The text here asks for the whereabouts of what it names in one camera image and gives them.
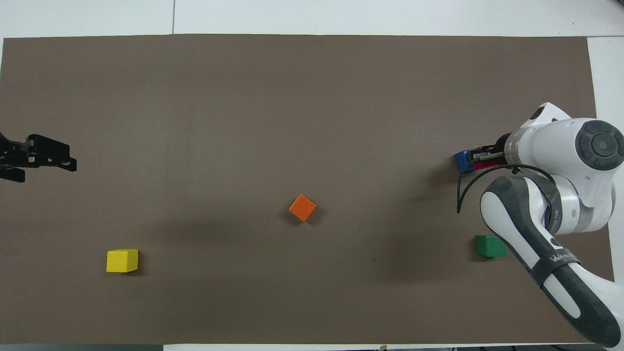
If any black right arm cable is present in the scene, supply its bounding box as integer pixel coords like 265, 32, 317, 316
457, 165, 556, 214

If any brown paper table mat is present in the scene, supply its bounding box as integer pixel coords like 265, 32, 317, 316
0, 34, 622, 346

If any orange wooden block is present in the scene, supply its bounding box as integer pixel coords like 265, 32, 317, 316
289, 194, 317, 222

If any green wooden block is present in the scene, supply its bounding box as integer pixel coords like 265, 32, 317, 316
476, 235, 507, 257

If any red wooden block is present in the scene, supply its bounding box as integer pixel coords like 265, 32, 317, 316
470, 145, 504, 170

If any yellow wooden block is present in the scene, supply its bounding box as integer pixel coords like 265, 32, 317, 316
106, 249, 139, 273

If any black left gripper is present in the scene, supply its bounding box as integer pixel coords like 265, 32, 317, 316
0, 133, 77, 183

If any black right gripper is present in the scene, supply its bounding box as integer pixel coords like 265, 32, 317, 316
470, 133, 510, 164

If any blue wooden block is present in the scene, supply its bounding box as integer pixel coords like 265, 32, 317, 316
454, 150, 476, 174

